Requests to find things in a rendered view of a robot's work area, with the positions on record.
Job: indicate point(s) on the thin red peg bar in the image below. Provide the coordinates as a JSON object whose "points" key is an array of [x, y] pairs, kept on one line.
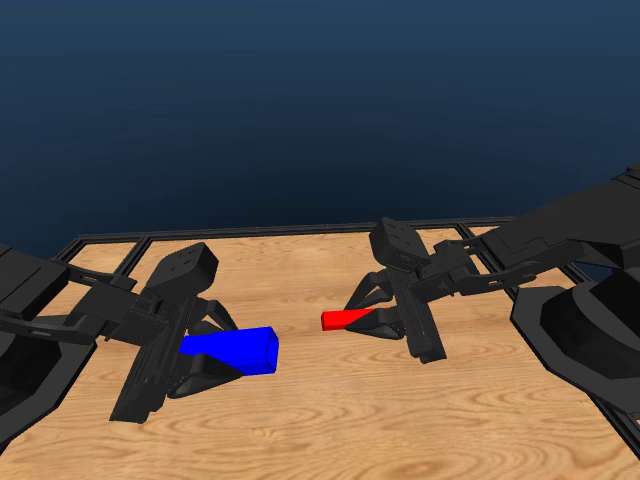
{"points": [[337, 320]]}

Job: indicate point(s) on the black table frame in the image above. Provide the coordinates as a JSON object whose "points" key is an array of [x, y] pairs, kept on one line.
{"points": [[300, 230]]}

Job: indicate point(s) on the blue hollow socket block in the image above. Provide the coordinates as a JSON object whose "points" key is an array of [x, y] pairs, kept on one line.
{"points": [[240, 347]]}

